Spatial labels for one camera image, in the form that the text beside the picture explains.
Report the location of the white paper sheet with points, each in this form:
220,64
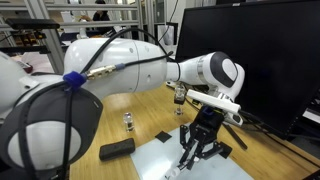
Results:
155,160

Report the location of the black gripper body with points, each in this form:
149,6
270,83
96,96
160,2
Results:
206,124

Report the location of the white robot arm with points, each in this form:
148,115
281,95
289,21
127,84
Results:
51,120

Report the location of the aluminium frame post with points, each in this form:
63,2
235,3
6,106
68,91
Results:
37,10

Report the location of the large black monitor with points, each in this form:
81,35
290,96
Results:
276,42

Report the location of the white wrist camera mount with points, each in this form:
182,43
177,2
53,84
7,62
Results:
223,103

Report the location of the black tape square right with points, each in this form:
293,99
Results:
226,150

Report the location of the black eraser block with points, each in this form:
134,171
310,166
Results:
118,149

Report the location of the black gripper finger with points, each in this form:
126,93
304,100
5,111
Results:
187,141
200,153

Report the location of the black tape square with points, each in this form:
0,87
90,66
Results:
163,136
226,150

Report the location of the black tape square left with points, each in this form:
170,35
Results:
163,136

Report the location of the black white marker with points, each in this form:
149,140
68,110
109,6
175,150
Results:
174,172

